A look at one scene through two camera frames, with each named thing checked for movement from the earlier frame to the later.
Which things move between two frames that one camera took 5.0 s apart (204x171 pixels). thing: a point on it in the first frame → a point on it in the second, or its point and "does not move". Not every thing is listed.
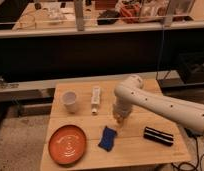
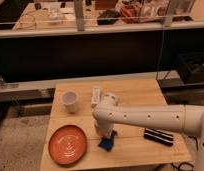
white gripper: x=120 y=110 → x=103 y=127
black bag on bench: x=108 y=17 does not move
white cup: x=69 y=100 does not move
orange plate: x=67 y=144 does not move
